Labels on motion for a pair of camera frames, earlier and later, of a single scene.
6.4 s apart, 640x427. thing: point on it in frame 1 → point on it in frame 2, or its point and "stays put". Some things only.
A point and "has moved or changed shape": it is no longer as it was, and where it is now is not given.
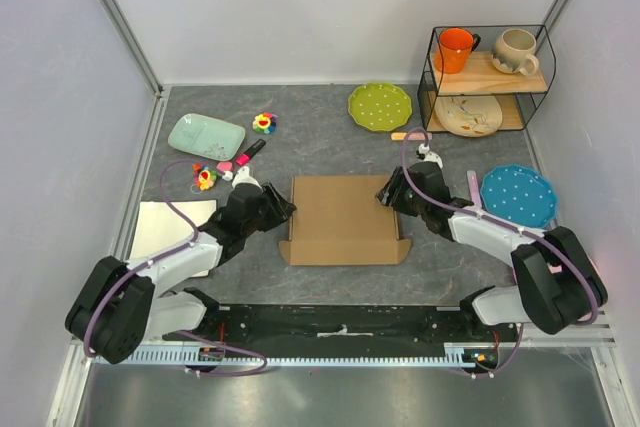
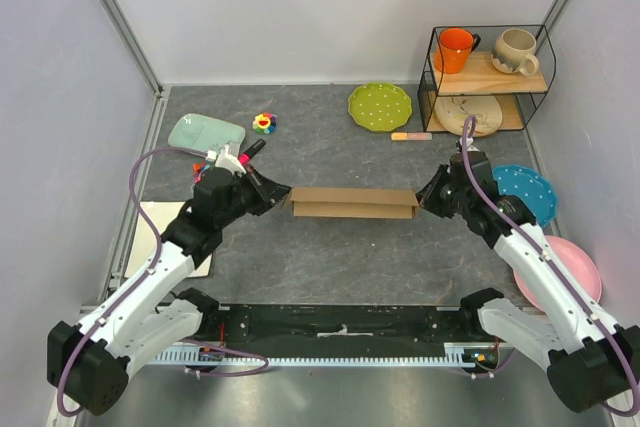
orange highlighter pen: [412, 136] stays put
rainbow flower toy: [264, 123] stays put
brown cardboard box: [340, 221] has moved or changed shape
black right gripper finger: [389, 192] → [432, 190]
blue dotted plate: [519, 193] stays put
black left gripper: [280, 208] → [270, 190]
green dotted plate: [379, 106] stays put
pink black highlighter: [244, 158] stays put
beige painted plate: [468, 115] stays put
